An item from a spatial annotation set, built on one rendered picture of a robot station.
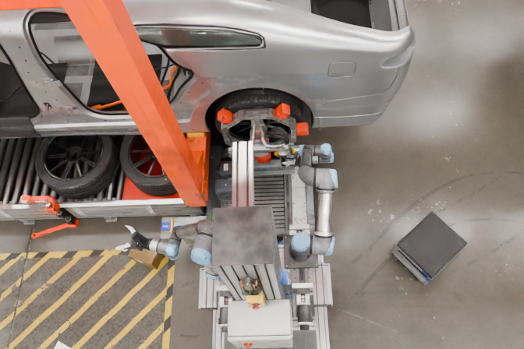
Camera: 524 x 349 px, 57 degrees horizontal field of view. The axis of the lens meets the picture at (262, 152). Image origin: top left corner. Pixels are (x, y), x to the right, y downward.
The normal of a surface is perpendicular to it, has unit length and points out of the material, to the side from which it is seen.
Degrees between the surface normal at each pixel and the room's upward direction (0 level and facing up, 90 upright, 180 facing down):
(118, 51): 90
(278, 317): 0
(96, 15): 90
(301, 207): 0
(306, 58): 80
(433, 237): 0
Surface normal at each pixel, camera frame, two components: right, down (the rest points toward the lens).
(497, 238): -0.07, -0.45
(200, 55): -0.01, 0.78
